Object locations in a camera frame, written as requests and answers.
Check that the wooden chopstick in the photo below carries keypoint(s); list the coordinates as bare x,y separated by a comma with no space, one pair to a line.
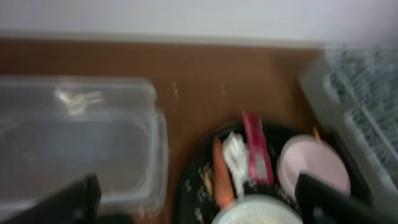
316,133

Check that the grey dishwasher rack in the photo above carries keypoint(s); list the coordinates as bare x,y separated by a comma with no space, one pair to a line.
352,89

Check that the grey bowl with rice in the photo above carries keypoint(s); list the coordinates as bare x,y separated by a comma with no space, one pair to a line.
257,209

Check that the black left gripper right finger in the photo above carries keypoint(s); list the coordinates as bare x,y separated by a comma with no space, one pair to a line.
311,194

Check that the red snack wrapper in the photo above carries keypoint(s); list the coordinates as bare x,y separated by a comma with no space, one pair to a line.
259,165

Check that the crumpled white tissue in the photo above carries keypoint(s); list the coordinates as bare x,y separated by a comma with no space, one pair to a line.
236,156

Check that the orange carrot piece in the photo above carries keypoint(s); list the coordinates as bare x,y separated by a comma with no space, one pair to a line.
224,193

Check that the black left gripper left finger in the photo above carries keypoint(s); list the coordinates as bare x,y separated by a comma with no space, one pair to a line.
78,202

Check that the pink bowl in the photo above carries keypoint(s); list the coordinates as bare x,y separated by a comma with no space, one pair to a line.
306,154

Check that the clear plastic bin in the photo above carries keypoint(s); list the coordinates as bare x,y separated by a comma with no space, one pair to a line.
56,130

